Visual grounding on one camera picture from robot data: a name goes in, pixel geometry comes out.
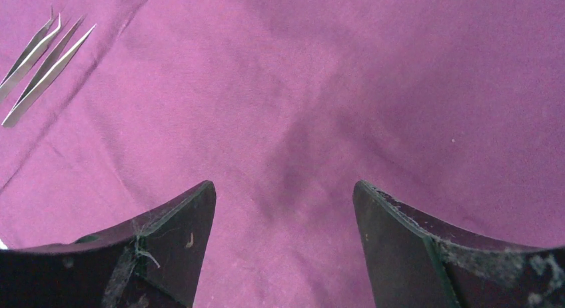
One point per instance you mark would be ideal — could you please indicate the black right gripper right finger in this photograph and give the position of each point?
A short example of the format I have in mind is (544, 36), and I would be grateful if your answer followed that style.
(417, 260)

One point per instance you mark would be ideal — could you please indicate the purple cloth wrap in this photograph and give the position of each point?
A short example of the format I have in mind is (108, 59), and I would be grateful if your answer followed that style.
(455, 107)

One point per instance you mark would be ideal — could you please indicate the steel scalpel handle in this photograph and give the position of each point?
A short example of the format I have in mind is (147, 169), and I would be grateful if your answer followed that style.
(34, 50)

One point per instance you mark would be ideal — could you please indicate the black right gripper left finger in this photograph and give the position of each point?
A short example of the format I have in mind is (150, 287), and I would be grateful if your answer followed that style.
(151, 260)

